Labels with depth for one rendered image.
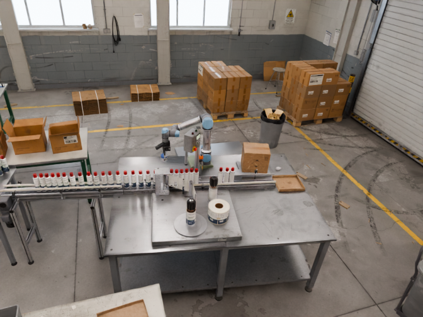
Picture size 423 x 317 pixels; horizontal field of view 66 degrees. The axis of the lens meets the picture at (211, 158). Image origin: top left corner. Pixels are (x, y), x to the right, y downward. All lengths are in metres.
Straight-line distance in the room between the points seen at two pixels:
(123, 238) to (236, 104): 4.58
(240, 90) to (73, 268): 4.57
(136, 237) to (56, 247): 1.47
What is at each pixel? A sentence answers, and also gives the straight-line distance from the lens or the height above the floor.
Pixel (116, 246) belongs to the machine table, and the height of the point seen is 0.83.
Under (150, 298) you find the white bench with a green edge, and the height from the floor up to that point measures 0.80.
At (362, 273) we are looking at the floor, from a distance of 4.33.
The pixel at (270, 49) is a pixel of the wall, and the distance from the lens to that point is 9.46.
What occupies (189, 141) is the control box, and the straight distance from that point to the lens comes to 3.22.
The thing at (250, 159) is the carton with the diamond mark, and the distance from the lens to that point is 3.73.
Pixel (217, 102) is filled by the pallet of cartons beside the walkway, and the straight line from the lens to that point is 6.75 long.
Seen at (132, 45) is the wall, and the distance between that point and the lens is 8.38.
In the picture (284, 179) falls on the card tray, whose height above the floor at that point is 0.83.
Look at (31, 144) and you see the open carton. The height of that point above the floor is 0.89.
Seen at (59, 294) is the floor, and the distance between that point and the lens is 3.88.
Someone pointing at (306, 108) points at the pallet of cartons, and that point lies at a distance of 6.92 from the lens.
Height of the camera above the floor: 3.04
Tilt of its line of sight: 33 degrees down
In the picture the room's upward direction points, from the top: 4 degrees clockwise
